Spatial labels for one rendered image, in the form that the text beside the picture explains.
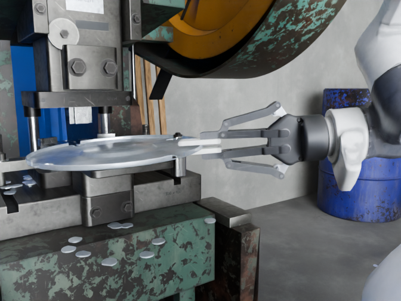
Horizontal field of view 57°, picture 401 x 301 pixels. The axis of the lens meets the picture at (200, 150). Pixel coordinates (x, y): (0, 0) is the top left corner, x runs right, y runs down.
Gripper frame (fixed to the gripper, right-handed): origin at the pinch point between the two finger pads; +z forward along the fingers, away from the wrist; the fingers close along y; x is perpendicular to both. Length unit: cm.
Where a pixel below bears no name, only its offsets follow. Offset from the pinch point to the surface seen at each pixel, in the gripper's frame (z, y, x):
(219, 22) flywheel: -4.4, 25.6, -38.3
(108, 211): 18.3, -11.6, -3.4
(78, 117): 26.6, 5.6, -15.2
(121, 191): 16.0, -8.3, -5.0
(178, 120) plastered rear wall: 27, -9, -166
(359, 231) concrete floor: -81, -87, -166
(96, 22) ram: 19.2, 23.6, -12.2
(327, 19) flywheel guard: -27.4, 21.6, -22.9
